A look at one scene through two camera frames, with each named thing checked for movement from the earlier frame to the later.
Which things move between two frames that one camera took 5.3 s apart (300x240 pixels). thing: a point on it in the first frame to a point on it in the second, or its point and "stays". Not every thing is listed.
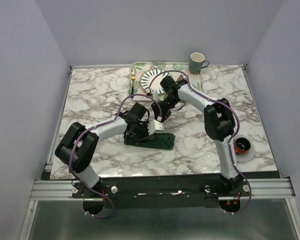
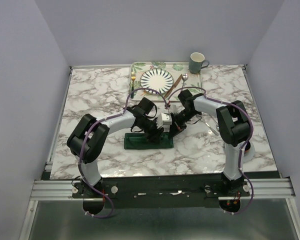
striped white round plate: [146, 76] stays
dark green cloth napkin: [161, 141] stays
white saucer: [249, 156] stays
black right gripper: [155, 109] to [174, 130]
